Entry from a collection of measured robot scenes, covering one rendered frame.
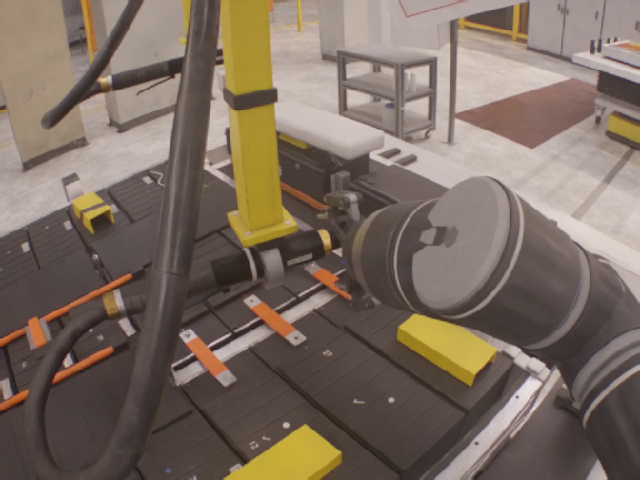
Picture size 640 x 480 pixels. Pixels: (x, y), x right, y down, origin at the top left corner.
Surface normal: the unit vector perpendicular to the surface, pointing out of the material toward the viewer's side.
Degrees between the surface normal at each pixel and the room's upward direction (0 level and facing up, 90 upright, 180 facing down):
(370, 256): 73
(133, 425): 61
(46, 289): 0
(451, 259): 57
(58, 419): 0
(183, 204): 50
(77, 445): 0
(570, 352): 104
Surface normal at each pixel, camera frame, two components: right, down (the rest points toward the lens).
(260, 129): 0.43, 0.50
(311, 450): -0.04, -0.82
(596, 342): -0.76, -0.51
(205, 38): 0.50, -0.19
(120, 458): 0.03, 0.08
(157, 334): 0.29, -0.04
